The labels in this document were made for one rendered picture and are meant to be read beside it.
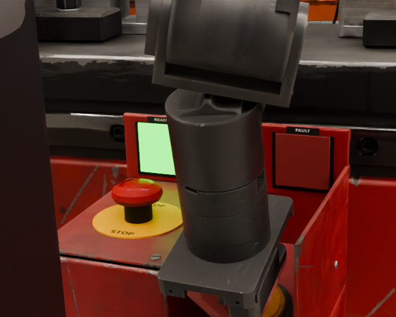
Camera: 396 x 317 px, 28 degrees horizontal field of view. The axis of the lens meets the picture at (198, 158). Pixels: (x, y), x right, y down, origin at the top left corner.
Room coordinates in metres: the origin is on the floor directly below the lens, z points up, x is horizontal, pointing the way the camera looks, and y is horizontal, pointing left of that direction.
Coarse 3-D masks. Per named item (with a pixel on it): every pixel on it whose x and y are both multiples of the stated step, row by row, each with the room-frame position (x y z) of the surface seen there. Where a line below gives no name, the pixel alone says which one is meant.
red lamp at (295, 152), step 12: (276, 144) 0.61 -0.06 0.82; (288, 144) 0.61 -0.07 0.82; (300, 144) 0.60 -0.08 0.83; (312, 144) 0.60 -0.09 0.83; (324, 144) 0.60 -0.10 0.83; (276, 156) 0.61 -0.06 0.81; (288, 156) 0.61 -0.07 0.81; (300, 156) 0.60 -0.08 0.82; (312, 156) 0.60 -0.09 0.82; (324, 156) 0.60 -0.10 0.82; (276, 168) 0.61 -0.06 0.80; (288, 168) 0.61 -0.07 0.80; (300, 168) 0.60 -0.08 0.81; (312, 168) 0.60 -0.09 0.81; (324, 168) 0.60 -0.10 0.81; (276, 180) 0.61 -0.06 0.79; (288, 180) 0.61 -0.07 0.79; (300, 180) 0.60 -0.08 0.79; (312, 180) 0.60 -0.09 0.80; (324, 180) 0.60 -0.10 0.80
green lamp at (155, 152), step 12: (144, 132) 0.66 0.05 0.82; (156, 132) 0.65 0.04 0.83; (144, 144) 0.66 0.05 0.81; (156, 144) 0.65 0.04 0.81; (168, 144) 0.65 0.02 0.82; (144, 156) 0.66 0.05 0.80; (156, 156) 0.65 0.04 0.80; (168, 156) 0.65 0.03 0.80; (144, 168) 0.66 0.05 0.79; (156, 168) 0.65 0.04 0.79; (168, 168) 0.65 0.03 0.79
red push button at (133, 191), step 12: (132, 180) 0.58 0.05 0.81; (144, 180) 0.58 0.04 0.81; (120, 192) 0.56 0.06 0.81; (132, 192) 0.55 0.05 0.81; (144, 192) 0.55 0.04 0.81; (156, 192) 0.56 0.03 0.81; (120, 204) 0.56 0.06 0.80; (132, 204) 0.55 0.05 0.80; (144, 204) 0.55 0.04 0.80; (132, 216) 0.56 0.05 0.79; (144, 216) 0.56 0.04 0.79
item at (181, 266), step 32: (192, 192) 0.45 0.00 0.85; (224, 192) 0.44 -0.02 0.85; (256, 192) 0.45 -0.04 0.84; (192, 224) 0.46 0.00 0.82; (224, 224) 0.45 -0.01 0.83; (256, 224) 0.46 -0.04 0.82; (192, 256) 0.47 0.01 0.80; (224, 256) 0.45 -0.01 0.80; (256, 256) 0.46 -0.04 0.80; (160, 288) 0.45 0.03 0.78; (192, 288) 0.44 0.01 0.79; (224, 288) 0.43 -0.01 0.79; (256, 288) 0.44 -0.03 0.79
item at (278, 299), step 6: (276, 288) 0.54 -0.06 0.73; (276, 294) 0.53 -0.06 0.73; (282, 294) 0.53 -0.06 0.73; (270, 300) 0.53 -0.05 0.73; (276, 300) 0.53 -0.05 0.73; (282, 300) 0.53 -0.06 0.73; (270, 306) 0.52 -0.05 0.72; (276, 306) 0.52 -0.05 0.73; (282, 306) 0.52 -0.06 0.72; (270, 312) 0.52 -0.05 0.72; (276, 312) 0.52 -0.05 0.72; (282, 312) 0.52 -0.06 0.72
